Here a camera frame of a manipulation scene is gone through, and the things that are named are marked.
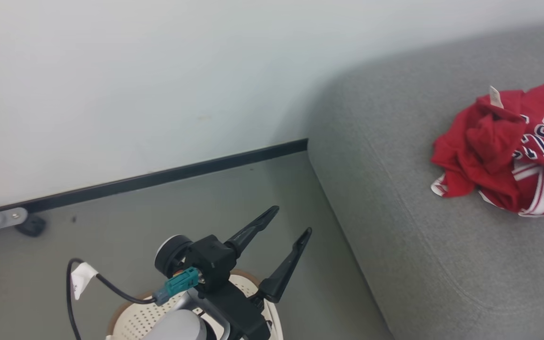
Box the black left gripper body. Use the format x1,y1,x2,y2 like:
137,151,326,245
196,282,273,340

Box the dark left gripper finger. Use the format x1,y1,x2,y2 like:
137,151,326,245
224,205,280,258
252,227,313,304

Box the red jersey with white trim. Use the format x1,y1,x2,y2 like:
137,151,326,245
430,81,544,218

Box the cream perforated laundry basket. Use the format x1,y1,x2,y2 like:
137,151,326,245
106,269,285,340

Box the black skirting board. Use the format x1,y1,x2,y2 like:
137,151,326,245
0,138,309,218

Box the grey fabric sofa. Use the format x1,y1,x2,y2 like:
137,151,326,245
307,19,544,340

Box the black caster wheel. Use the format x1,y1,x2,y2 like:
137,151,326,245
15,215,46,238

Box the black cable with teal plug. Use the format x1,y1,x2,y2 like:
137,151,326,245
66,258,203,340

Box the white cable label tag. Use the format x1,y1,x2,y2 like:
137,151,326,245
70,262,99,301

